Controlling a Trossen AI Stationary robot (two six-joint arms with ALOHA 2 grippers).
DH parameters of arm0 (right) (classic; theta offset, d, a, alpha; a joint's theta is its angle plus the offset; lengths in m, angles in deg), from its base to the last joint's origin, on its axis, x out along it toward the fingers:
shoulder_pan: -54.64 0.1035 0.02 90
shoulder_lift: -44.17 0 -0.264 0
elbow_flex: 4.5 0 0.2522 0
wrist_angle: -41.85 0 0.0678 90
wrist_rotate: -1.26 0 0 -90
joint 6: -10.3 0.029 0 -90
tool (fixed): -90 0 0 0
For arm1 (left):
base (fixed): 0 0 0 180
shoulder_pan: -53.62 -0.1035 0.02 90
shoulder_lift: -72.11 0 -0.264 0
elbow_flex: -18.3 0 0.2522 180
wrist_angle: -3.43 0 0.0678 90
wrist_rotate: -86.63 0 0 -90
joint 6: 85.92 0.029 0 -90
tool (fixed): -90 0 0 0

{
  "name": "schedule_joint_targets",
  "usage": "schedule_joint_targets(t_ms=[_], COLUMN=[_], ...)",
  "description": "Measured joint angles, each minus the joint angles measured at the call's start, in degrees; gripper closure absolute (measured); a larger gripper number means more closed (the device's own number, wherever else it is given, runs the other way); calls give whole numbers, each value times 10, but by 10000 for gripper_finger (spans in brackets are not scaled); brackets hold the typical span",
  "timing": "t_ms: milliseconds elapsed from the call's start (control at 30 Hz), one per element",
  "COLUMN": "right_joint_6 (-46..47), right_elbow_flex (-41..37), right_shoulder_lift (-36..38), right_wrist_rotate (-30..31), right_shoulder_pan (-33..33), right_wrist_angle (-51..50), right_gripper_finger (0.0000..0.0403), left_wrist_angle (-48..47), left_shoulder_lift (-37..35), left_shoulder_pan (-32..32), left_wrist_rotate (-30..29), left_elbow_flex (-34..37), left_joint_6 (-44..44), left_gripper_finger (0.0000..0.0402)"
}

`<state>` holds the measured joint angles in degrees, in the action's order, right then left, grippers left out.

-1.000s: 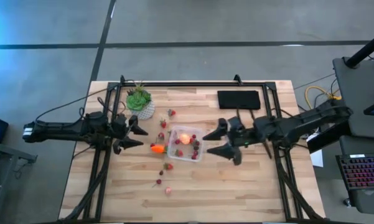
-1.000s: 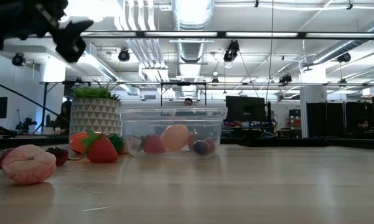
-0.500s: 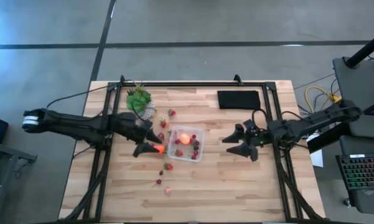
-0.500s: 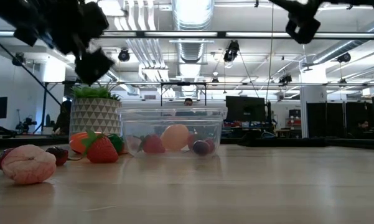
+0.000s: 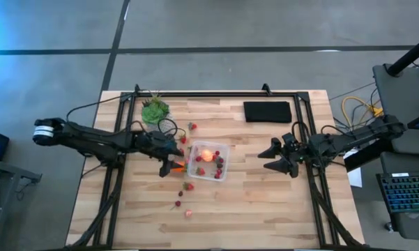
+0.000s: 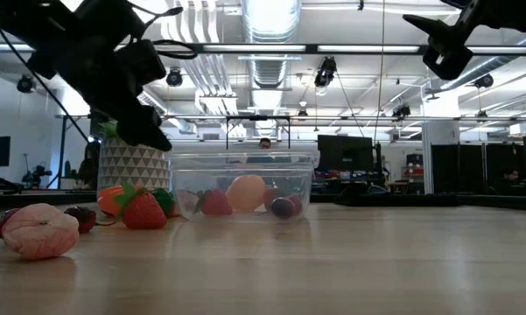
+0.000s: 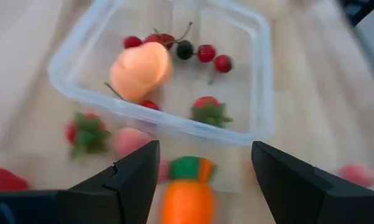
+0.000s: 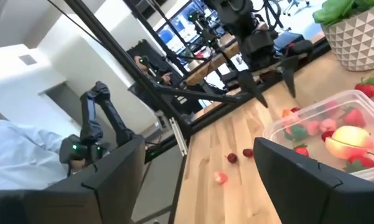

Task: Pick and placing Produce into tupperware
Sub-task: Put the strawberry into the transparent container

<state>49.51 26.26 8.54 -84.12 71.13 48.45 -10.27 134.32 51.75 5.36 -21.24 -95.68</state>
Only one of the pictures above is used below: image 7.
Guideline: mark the black aluminium rig frame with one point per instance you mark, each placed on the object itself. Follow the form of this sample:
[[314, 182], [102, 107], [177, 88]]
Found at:
[[356, 11]]

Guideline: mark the orange toy peach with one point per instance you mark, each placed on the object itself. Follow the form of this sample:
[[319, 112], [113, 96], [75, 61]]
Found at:
[[140, 70]]

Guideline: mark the dark purple round berry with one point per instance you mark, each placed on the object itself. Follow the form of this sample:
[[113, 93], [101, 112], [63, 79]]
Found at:
[[185, 49]]

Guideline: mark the clear plastic tupperware container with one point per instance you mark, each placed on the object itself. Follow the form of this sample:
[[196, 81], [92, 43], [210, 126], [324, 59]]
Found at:
[[265, 93]]

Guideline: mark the pink wrinkled toy fruit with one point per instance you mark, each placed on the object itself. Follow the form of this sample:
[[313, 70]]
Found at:
[[358, 175]]

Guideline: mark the red cherry with green stem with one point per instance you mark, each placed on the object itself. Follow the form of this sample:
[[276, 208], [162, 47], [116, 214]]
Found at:
[[132, 42], [150, 105], [223, 63], [152, 38], [206, 53], [169, 41]]

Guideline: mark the orange toy carrot green top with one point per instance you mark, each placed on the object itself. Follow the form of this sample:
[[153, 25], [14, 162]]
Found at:
[[188, 199]]

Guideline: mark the pale pink round fruit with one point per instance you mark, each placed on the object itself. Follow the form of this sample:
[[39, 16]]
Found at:
[[129, 141]]

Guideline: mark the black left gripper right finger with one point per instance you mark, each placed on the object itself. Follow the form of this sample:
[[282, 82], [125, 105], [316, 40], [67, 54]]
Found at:
[[295, 196]]

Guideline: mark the small pinkish red fruit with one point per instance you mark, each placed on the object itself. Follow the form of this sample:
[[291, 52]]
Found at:
[[164, 170]]

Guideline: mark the red toy strawberry green leaves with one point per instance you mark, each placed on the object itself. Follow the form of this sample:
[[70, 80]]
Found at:
[[87, 133], [208, 104], [3, 180]]

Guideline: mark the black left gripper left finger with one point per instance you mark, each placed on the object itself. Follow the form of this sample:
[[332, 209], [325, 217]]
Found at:
[[121, 193]]

